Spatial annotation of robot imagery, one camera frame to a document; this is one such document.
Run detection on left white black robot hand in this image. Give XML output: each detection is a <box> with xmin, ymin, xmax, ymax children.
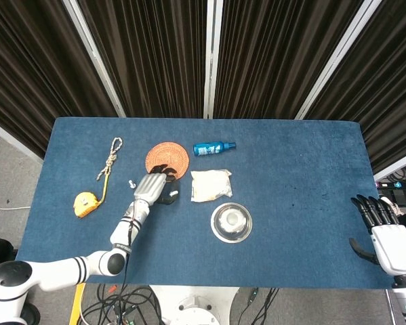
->
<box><xmin>133</xmin><ymin>163</ymin><xmax>182</xmax><ymax>207</ymax></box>

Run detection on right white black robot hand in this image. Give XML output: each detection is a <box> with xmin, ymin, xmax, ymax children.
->
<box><xmin>348</xmin><ymin>194</ymin><xmax>406</xmax><ymax>276</ymax></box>

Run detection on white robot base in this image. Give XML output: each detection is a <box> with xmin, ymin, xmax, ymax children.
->
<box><xmin>149</xmin><ymin>286</ymin><xmax>240</xmax><ymax>325</ymax></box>

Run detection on round woven rattan coaster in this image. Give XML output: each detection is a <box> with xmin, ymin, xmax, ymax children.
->
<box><xmin>144</xmin><ymin>142</ymin><xmax>190</xmax><ymax>180</ymax></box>

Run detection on clear plastic bag white contents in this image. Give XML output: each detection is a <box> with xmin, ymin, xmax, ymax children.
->
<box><xmin>190</xmin><ymin>169</ymin><xmax>233</xmax><ymax>203</ymax></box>

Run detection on power strip with lights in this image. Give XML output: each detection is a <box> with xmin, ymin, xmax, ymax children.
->
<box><xmin>375</xmin><ymin>181</ymin><xmax>406</xmax><ymax>192</ymax></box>

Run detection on yellow tape measure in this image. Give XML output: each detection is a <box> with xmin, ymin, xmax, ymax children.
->
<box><xmin>73</xmin><ymin>175</ymin><xmax>109</xmax><ymax>219</ymax></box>

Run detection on blue spray bottle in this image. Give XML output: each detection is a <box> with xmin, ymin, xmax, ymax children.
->
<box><xmin>192</xmin><ymin>141</ymin><xmax>237</xmax><ymax>158</ymax></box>

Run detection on stainless steel bowl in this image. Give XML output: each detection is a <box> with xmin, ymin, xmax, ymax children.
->
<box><xmin>210</xmin><ymin>202</ymin><xmax>253</xmax><ymax>244</ymax></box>

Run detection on blue table cloth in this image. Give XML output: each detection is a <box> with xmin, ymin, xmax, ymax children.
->
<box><xmin>15</xmin><ymin>116</ymin><xmax>392</xmax><ymax>290</ymax></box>

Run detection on dark pleated curtain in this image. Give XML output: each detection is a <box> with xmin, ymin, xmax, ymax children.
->
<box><xmin>305</xmin><ymin>0</ymin><xmax>406</xmax><ymax>175</ymax></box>
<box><xmin>0</xmin><ymin>0</ymin><xmax>119</xmax><ymax>159</ymax></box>
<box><xmin>211</xmin><ymin>0</ymin><xmax>365</xmax><ymax>120</ymax></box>
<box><xmin>77</xmin><ymin>0</ymin><xmax>209</xmax><ymax>118</ymax></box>

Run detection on knotted beige rope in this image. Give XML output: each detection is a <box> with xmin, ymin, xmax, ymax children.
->
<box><xmin>96</xmin><ymin>136</ymin><xmax>125</xmax><ymax>181</ymax></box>

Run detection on dark cable bundle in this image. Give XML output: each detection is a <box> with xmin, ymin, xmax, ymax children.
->
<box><xmin>385</xmin><ymin>161</ymin><xmax>406</xmax><ymax>183</ymax></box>

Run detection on white frame rail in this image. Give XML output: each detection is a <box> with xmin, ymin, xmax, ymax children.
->
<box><xmin>0</xmin><ymin>116</ymin><xmax>45</xmax><ymax>165</ymax></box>
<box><xmin>373</xmin><ymin>156</ymin><xmax>406</xmax><ymax>182</ymax></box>

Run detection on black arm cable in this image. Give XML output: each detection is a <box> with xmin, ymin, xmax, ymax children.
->
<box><xmin>121</xmin><ymin>206</ymin><xmax>138</xmax><ymax>299</ymax></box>

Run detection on black floor cable tangle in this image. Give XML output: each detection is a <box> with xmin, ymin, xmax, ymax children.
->
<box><xmin>80</xmin><ymin>283</ymin><xmax>165</xmax><ymax>325</ymax></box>

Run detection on white frame post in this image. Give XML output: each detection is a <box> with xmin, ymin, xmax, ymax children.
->
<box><xmin>61</xmin><ymin>0</ymin><xmax>127</xmax><ymax>118</ymax></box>
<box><xmin>294</xmin><ymin>0</ymin><xmax>383</xmax><ymax>121</ymax></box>
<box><xmin>203</xmin><ymin>0</ymin><xmax>224</xmax><ymax>119</ymax></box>

